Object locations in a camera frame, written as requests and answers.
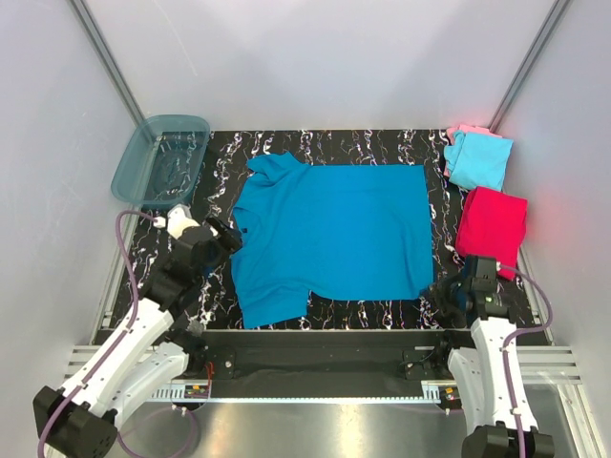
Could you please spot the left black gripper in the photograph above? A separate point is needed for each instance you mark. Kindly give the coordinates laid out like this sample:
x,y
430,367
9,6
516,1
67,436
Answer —
x,y
230,237

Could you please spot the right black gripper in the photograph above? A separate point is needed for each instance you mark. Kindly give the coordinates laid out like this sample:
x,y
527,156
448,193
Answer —
x,y
438,301

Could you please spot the blue t shirt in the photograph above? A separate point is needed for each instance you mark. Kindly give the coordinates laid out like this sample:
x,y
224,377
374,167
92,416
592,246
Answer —
x,y
340,232

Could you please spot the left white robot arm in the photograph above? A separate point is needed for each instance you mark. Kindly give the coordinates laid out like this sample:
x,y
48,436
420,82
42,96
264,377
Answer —
x,y
83,417

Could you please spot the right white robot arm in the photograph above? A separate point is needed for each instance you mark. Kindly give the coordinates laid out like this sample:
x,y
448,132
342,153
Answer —
x,y
479,350

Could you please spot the red folded shirt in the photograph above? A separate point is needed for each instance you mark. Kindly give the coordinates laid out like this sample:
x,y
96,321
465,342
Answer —
x,y
493,224

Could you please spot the teal plastic bin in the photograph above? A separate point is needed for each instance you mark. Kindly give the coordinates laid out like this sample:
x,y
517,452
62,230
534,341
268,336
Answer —
x,y
161,163

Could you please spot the light blue folded shirt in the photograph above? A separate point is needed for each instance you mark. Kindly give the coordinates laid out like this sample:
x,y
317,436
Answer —
x,y
477,160

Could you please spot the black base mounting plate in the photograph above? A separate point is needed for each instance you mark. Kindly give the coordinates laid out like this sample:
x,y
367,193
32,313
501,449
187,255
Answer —
x,y
342,358

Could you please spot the pink folded shirt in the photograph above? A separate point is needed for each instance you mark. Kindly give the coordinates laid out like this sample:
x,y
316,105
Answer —
x,y
465,129

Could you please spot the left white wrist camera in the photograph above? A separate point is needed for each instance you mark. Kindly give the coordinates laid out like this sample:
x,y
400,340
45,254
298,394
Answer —
x,y
177,222

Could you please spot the white slotted cable duct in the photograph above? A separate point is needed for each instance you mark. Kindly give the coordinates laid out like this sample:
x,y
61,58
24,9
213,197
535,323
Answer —
x,y
225,393

